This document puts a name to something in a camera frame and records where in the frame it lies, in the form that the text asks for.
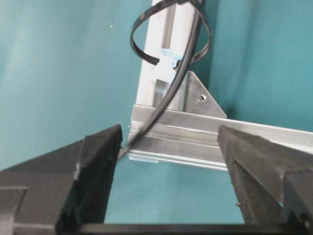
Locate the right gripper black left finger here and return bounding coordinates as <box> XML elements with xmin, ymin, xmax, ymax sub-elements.
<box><xmin>0</xmin><ymin>125</ymin><xmax>122</xmax><ymax>235</ymax></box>

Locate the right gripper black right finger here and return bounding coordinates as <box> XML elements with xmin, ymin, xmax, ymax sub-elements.
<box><xmin>218</xmin><ymin>125</ymin><xmax>313</xmax><ymax>235</ymax></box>

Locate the black wire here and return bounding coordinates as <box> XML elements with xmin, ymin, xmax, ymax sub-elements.
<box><xmin>117</xmin><ymin>0</ymin><xmax>203</xmax><ymax>160</ymax></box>

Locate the black zip tie loop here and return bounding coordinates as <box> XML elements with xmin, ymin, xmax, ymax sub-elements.
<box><xmin>130</xmin><ymin>0</ymin><xmax>212</xmax><ymax>65</ymax></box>

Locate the aluminium extrusion frame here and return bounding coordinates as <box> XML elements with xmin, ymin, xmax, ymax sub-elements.
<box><xmin>129</xmin><ymin>0</ymin><xmax>313</xmax><ymax>171</ymax></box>

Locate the aluminium corner bracket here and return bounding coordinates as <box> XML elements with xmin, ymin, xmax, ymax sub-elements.
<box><xmin>183</xmin><ymin>71</ymin><xmax>227</xmax><ymax>118</ymax></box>

